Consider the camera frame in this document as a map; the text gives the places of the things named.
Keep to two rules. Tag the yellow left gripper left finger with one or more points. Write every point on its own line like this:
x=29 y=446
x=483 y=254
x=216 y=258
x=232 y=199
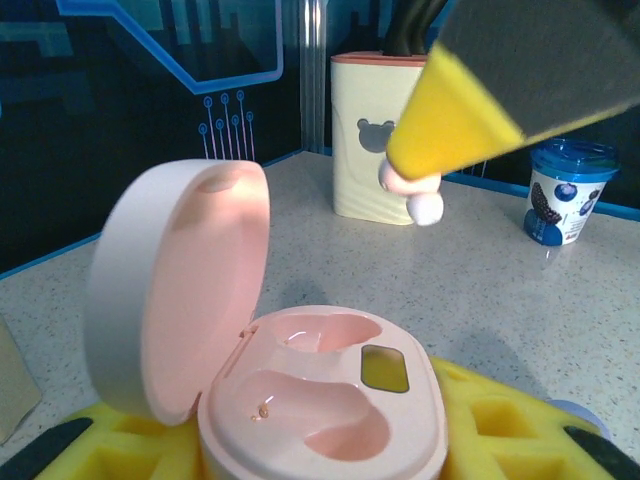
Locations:
x=125 y=455

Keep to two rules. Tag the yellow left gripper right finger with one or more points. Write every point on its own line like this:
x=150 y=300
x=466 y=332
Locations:
x=510 y=440

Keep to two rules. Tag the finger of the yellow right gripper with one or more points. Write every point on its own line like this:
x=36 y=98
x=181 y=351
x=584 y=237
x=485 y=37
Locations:
x=475 y=100

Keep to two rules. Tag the purple earbud charging case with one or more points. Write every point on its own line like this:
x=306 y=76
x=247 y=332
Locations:
x=590 y=415

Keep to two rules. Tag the light pink earbud charging case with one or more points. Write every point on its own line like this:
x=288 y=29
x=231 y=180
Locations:
x=210 y=280

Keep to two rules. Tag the tan bottle with black cap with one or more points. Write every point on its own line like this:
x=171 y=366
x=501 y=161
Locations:
x=15 y=380

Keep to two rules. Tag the blueberry yogurt cup blue lid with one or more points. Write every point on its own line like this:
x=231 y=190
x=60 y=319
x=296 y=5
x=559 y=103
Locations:
x=565 y=200

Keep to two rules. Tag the cream knife block holder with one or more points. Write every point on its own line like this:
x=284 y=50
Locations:
x=360 y=175

